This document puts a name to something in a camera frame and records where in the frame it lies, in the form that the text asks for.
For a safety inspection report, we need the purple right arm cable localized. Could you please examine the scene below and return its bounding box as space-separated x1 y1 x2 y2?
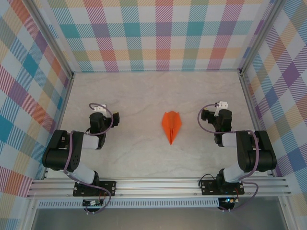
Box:
197 102 259 213

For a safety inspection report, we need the orange square paper sheet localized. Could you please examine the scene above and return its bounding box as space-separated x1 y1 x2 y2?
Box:
161 111 183 146

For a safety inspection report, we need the thin aluminium table rail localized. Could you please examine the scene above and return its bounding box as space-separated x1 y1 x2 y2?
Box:
71 69 242 74

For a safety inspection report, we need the slotted grey cable duct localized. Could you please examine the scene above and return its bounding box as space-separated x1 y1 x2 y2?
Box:
37 200 220 208

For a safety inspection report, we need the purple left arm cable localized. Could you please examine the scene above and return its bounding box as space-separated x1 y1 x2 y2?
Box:
63 103 114 215

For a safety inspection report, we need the wide aluminium mounting rail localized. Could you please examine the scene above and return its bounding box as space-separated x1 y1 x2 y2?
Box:
26 177 292 199

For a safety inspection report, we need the aluminium frame post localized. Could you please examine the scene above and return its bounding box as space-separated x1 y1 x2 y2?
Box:
239 0 283 75
25 0 74 78

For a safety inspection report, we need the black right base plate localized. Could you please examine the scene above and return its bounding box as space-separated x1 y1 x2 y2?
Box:
200 179 245 196

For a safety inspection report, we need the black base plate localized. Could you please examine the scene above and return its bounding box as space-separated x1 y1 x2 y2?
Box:
73 181 117 197
200 179 245 196

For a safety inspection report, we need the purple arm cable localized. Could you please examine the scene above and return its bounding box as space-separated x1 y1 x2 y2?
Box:
197 102 259 213
63 103 114 215

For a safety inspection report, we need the aluminium table side rail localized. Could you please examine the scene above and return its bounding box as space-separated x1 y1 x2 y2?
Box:
40 73 75 180
238 69 275 178

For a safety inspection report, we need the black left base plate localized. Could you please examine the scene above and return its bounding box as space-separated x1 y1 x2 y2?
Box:
73 181 117 197

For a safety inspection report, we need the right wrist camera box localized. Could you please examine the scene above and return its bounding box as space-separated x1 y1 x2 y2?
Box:
214 100 228 117

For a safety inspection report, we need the grey metal panel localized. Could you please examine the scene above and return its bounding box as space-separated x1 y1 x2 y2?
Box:
31 207 288 230

